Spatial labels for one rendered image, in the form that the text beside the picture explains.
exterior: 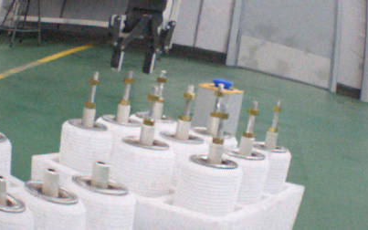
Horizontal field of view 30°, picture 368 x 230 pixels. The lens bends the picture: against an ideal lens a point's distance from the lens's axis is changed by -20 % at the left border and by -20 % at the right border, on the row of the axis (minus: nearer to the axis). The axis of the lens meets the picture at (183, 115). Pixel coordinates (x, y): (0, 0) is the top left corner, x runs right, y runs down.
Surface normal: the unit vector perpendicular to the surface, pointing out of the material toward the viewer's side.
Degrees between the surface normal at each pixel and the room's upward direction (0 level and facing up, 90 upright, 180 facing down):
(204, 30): 90
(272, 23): 90
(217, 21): 90
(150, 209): 90
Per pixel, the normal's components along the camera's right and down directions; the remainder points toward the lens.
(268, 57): -0.09, 0.13
